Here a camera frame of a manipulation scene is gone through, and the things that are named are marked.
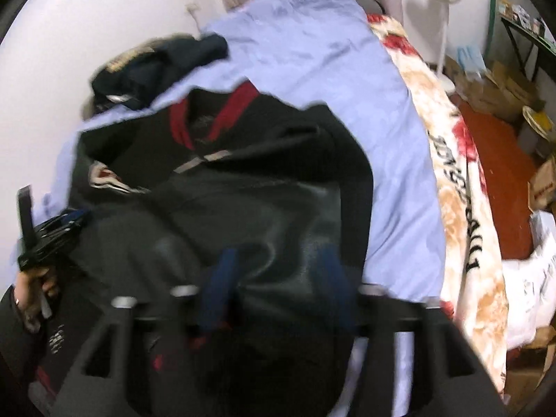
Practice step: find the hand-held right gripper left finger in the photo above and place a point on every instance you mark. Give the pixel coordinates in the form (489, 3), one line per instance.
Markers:
(217, 286)

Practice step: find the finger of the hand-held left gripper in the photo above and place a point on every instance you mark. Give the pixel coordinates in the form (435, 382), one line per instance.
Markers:
(71, 218)
(65, 236)

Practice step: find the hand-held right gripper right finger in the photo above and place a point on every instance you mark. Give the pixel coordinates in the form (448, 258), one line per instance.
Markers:
(336, 286)

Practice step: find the black varsity jacket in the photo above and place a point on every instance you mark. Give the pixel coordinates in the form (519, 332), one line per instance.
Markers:
(226, 191)

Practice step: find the person's left hand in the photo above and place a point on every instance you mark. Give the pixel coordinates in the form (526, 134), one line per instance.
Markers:
(30, 289)

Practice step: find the grey brown garment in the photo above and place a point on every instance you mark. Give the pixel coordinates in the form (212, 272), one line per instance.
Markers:
(89, 106)

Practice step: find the floral printed blanket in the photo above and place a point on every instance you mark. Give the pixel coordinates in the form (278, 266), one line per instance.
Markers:
(473, 234)

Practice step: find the navy garment with gold embroidery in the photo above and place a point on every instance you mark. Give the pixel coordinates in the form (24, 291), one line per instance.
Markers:
(152, 69)

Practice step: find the white plastic bags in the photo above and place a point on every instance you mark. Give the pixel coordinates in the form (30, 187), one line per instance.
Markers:
(532, 286)

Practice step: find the light blue bed sheet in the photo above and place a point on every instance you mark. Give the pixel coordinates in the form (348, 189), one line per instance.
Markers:
(312, 74)

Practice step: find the brown paper bag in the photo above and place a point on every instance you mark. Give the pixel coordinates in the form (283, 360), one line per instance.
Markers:
(543, 186)

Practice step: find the open cardboard box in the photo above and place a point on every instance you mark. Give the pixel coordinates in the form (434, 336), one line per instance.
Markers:
(462, 80)
(508, 89)

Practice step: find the grey trash bin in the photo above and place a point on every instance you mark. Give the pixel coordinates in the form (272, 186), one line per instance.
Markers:
(538, 124)

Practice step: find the pack of blue face masks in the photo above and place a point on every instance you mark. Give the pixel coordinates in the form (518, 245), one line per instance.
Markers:
(471, 63)

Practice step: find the black desk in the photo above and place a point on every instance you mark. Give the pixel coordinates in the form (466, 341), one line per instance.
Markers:
(527, 37)

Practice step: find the green framed mirror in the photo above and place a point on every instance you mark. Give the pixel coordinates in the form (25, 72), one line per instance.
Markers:
(493, 13)

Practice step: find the black metal bed frame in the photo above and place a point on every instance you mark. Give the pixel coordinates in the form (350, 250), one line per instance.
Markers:
(369, 2)

